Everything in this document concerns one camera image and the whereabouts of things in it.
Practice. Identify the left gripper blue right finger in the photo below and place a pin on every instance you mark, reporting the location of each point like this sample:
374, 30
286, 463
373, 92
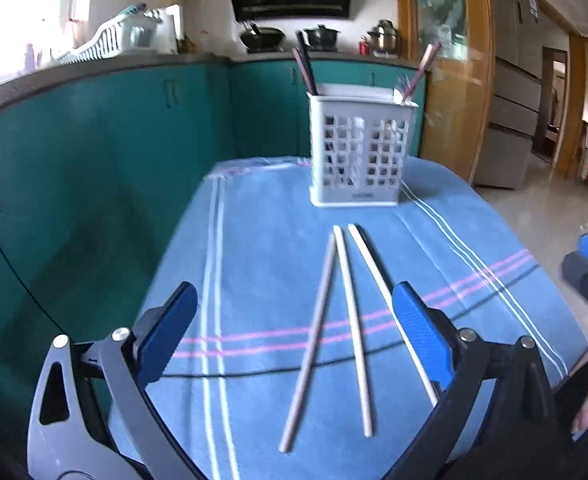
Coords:
519, 431

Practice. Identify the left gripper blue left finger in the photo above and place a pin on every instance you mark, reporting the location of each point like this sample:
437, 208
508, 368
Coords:
69, 438

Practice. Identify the white chopstick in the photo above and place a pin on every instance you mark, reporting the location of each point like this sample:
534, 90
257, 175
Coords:
355, 333
388, 304
304, 374

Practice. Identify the dark red chopstick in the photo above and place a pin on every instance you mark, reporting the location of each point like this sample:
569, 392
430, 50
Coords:
301, 43
304, 66
429, 56

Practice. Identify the blue striped towel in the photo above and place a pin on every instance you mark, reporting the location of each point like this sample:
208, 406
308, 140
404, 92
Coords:
294, 366

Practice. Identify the white plastic utensil basket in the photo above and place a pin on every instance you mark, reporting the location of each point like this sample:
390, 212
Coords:
359, 139

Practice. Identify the teal lower cabinets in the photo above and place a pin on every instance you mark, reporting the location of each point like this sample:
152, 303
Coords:
97, 163

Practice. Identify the silver refrigerator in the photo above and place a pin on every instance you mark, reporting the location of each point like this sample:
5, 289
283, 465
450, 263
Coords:
515, 102

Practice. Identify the red thermos bottle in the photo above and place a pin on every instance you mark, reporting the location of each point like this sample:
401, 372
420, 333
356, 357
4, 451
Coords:
364, 46

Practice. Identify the stainless steel stock pot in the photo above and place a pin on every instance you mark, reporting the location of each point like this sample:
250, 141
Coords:
384, 38

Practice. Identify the wooden glass sliding door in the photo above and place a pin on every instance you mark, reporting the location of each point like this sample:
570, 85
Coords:
459, 83

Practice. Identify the black clay pot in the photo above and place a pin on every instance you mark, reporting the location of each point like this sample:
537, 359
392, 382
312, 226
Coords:
322, 38

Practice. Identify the black wok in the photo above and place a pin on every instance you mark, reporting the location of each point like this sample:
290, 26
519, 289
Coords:
261, 39

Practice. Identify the white dish rack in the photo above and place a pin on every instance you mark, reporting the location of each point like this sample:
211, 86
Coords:
133, 30

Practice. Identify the white cutting board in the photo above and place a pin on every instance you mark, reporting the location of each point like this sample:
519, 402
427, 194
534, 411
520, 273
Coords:
169, 29

